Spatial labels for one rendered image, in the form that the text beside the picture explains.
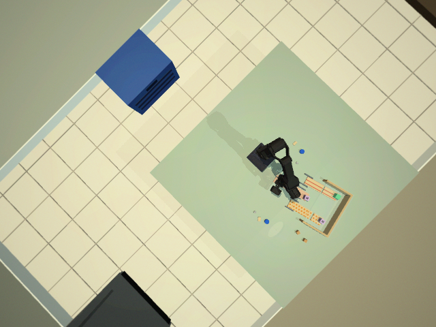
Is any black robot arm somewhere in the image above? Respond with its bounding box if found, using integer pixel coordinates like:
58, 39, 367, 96
256, 138, 301, 199

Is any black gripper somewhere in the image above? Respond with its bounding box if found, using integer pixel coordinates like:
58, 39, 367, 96
270, 174, 283, 196

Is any orange dotted flat strip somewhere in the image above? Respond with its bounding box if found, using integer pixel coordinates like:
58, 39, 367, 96
287, 200, 309, 217

